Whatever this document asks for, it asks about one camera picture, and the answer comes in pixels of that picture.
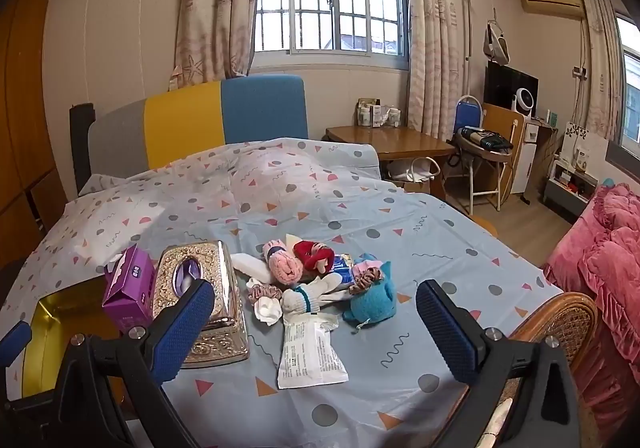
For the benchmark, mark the wooden table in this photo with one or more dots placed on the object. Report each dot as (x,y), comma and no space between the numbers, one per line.
(385,140)

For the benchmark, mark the small grey shelf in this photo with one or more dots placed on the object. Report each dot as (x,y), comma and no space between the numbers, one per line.
(570,188)

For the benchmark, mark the purple tissue box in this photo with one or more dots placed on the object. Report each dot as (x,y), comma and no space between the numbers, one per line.
(127,288)

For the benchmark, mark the striped brown scrunchie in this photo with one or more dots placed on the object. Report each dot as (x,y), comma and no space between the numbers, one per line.
(361,280)

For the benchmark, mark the wooden wardrobe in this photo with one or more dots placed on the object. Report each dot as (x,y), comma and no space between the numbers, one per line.
(25,103)

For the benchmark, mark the pink ruffled bedding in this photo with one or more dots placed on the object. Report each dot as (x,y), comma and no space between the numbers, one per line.
(610,268)

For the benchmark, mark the black television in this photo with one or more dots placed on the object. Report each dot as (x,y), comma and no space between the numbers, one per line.
(500,83)

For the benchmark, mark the white sock with blue stripe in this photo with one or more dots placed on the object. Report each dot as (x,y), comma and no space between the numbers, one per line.
(305,300)

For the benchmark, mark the metal stand pole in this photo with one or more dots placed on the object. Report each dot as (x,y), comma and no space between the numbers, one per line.
(469,28)

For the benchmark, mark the red fuzzy sock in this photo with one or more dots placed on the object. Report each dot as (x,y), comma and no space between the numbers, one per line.
(310,250)

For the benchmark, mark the pink fuzzy sock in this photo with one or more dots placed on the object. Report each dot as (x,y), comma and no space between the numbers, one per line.
(285,268)

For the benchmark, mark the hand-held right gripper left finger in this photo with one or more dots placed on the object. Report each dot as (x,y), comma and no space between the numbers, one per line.
(185,328)

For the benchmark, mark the white printed packet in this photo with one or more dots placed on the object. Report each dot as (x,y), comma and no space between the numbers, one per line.
(310,358)

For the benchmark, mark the black bag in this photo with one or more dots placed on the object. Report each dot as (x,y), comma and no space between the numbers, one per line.
(487,138)

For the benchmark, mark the gold metal tray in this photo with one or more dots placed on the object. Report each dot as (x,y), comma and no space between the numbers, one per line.
(60,318)

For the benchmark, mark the hanging beige bag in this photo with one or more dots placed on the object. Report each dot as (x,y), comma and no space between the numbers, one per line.
(496,45)

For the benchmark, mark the white bag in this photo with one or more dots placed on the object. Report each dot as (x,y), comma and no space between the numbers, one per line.
(415,175)

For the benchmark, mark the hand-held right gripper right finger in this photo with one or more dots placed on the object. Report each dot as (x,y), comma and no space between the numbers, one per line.
(447,333)

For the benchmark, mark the blue plush toy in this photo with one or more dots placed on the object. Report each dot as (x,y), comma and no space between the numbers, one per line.
(372,305)

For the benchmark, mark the patterned plastic tablecloth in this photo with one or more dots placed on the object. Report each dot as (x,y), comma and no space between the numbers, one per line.
(400,208)

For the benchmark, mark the pink satin scrunchie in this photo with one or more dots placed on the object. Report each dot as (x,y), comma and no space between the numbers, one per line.
(262,290)

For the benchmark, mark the white waffle cloth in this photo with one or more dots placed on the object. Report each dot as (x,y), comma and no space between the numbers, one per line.
(267,312)

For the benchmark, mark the round folding stool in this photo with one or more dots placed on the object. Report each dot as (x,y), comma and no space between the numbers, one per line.
(487,158)

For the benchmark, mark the beige side curtain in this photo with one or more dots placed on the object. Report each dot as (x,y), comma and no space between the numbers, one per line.
(600,53)

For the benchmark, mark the white fan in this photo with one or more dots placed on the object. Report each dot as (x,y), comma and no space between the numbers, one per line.
(523,100)

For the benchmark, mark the side window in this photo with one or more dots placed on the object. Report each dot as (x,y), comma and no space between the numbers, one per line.
(631,78)

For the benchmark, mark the blue tissue packet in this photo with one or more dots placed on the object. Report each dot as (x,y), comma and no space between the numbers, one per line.
(342,268)

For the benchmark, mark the beige starfish curtain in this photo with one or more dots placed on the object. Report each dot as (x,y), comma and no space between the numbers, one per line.
(220,3)

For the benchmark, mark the beige patterned curtain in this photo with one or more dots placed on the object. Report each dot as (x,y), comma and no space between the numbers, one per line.
(435,28)

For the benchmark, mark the white patterned box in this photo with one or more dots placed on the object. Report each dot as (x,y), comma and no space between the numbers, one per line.
(585,143)

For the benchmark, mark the wooden folding board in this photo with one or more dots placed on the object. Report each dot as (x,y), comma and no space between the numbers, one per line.
(500,118)

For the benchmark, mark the white cabinet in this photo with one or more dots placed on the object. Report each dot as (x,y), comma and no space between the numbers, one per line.
(535,153)

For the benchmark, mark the rattan chair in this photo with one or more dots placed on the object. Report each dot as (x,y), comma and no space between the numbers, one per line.
(565,323)

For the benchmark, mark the blue chair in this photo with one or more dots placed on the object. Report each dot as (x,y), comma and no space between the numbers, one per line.
(467,113)

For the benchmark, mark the air conditioner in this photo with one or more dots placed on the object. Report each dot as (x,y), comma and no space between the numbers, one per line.
(552,3)

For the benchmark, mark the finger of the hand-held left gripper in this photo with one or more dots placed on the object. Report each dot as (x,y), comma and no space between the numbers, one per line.
(14,339)

